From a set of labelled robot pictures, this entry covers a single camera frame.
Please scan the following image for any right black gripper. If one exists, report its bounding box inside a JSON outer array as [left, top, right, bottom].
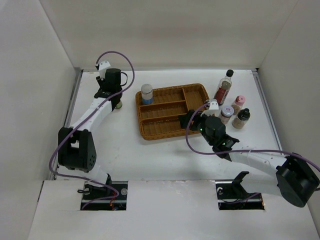
[[178, 109, 215, 146]]

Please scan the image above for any red sauce bottle yellow cap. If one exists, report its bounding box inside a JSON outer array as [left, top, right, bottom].
[[115, 100, 123, 110]]

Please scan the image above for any small jar white lid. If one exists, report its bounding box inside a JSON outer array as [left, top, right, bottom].
[[218, 105, 234, 125]]

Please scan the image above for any jar with white beads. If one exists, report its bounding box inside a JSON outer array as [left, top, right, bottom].
[[141, 84, 153, 105]]

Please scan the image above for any tall bottle black cap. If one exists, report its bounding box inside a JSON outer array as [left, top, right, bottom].
[[214, 69, 234, 106]]

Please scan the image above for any black cap spice bottle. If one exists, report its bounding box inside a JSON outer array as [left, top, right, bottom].
[[232, 108, 251, 130]]

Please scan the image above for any pink cap spice shaker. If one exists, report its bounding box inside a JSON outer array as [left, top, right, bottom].
[[231, 95, 246, 115]]

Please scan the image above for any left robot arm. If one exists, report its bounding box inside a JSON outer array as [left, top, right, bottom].
[[58, 68, 123, 174]]

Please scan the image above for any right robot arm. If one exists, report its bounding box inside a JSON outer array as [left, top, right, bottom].
[[178, 110, 320, 208]]

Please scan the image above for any wicker divided basket tray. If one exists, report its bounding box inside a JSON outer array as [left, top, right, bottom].
[[135, 83, 209, 141]]

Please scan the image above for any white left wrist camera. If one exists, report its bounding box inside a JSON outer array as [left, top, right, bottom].
[[95, 60, 111, 80]]

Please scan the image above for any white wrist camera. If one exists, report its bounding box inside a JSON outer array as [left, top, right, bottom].
[[205, 98, 219, 111], [95, 60, 111, 80]]

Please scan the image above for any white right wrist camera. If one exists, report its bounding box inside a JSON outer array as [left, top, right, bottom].
[[205, 98, 219, 111]]

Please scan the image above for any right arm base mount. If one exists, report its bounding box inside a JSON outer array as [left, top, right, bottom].
[[215, 171, 265, 211]]

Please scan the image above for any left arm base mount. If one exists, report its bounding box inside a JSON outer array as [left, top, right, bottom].
[[77, 175, 129, 211]]

